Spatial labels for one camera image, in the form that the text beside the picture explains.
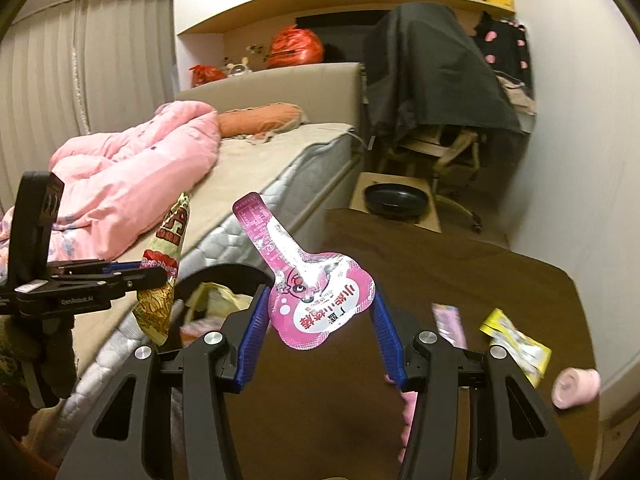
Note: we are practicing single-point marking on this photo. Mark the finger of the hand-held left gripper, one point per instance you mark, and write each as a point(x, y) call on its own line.
point(145, 280)
point(100, 267)

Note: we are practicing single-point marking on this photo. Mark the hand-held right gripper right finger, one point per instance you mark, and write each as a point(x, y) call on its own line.
point(390, 345)

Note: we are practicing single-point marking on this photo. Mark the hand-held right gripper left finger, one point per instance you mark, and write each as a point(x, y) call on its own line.
point(252, 340)

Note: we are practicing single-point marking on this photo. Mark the gold red snack packet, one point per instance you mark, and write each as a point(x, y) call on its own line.
point(170, 240)

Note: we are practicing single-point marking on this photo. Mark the black trash bin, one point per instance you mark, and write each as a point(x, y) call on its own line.
point(200, 272)

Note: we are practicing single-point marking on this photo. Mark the pink guitar-shaped packet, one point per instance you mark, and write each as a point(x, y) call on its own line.
point(310, 305)

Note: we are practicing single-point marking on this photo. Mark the yellow printed plastic bag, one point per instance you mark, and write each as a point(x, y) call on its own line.
point(220, 297)

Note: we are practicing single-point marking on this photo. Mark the pink strip packet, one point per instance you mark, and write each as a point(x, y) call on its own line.
point(450, 322)

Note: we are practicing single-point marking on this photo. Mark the pink blanket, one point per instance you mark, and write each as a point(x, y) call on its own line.
point(125, 170)

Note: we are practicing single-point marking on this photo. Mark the yellow packet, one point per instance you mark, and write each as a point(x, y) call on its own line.
point(520, 350)

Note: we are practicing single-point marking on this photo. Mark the black bowl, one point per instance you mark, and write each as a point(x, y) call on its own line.
point(395, 200)

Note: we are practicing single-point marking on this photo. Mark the bed mattress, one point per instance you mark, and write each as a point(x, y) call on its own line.
point(280, 160)

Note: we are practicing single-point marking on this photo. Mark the beige curtain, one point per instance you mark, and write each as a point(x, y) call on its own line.
point(100, 70)

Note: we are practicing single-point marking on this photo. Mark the pink cylinder container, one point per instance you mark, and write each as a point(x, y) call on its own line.
point(575, 387)

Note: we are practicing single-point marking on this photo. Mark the orange pillow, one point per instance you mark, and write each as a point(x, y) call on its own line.
point(260, 119)

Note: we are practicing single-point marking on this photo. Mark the office chair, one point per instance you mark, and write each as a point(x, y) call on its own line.
point(450, 150)

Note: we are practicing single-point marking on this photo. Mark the small red plastic bag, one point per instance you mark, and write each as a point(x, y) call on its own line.
point(207, 75)

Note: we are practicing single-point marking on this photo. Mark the small toy figure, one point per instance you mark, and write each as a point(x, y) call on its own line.
point(239, 69)

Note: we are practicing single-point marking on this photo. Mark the beige bed headboard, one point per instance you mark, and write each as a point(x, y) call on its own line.
point(320, 90)

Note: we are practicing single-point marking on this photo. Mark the large red plastic bag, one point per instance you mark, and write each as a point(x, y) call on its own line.
point(295, 47)

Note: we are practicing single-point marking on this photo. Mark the black cloth cover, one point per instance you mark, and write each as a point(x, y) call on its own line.
point(435, 70)

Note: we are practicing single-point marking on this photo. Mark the beige cloth pile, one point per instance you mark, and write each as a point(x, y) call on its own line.
point(517, 92)

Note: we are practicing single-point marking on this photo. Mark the black garment pink spots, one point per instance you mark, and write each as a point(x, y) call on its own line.
point(505, 47)

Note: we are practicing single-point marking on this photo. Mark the yellow box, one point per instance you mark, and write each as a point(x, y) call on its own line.
point(500, 1)

